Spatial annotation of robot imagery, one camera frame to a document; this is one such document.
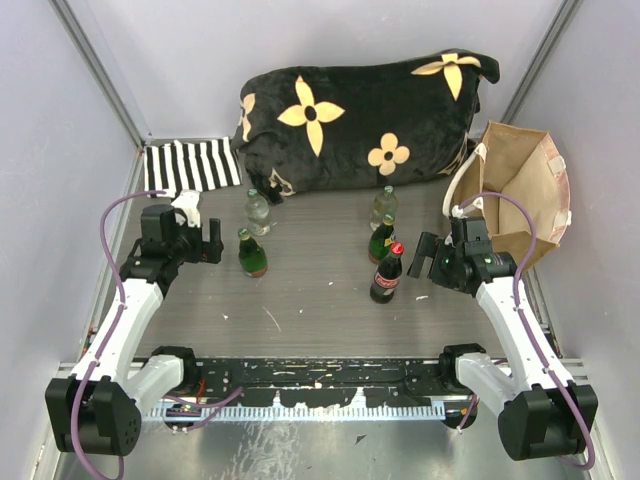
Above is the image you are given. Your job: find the green glass bottle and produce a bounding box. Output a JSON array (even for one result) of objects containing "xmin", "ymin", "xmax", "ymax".
[
  {"xmin": 368, "ymin": 213, "xmax": 395, "ymax": 264},
  {"xmin": 238, "ymin": 228, "xmax": 268, "ymax": 278}
]

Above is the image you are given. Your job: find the coca-cola glass bottle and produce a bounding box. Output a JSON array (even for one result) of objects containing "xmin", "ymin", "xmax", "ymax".
[{"xmin": 370, "ymin": 242, "xmax": 404, "ymax": 304}]

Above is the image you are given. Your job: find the clear soda bottle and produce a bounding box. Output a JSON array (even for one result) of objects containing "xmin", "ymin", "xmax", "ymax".
[
  {"xmin": 369, "ymin": 185, "xmax": 398, "ymax": 231},
  {"xmin": 245, "ymin": 188, "xmax": 271, "ymax": 236}
]

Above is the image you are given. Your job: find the brown jute canvas bag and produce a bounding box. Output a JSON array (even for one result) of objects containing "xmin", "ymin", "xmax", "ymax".
[{"xmin": 442, "ymin": 121, "xmax": 571, "ymax": 270}]

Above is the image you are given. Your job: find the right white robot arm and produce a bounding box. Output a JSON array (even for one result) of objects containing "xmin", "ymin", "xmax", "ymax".
[{"xmin": 408, "ymin": 217, "xmax": 598, "ymax": 468}]

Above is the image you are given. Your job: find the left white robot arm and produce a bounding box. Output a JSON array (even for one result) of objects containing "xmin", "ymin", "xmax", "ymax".
[{"xmin": 45, "ymin": 190, "xmax": 224, "ymax": 457}]

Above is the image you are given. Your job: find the black white striped cloth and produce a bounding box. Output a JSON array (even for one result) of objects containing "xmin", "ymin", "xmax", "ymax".
[{"xmin": 143, "ymin": 137, "xmax": 242, "ymax": 199}]

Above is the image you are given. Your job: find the black floral plush pillow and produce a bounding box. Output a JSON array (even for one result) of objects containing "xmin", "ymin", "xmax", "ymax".
[{"xmin": 231, "ymin": 49, "xmax": 500, "ymax": 204}]

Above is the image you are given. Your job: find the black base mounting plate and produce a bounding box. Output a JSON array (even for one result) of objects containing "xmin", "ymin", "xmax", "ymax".
[{"xmin": 165, "ymin": 357, "xmax": 471, "ymax": 408}]

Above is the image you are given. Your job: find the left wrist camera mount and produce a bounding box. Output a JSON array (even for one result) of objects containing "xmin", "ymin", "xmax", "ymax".
[{"xmin": 171, "ymin": 190, "xmax": 202, "ymax": 228}]

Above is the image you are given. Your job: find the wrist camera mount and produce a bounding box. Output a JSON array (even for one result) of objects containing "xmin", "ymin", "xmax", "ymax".
[
  {"xmin": 171, "ymin": 190, "xmax": 202, "ymax": 228},
  {"xmin": 451, "ymin": 203, "xmax": 476, "ymax": 219}
]

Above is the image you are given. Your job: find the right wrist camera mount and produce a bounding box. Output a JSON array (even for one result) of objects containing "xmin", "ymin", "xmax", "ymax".
[{"xmin": 451, "ymin": 203, "xmax": 476, "ymax": 219}]

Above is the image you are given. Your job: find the aluminium front rail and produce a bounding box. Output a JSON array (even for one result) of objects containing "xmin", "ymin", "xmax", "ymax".
[{"xmin": 49, "ymin": 357, "xmax": 596, "ymax": 426}]

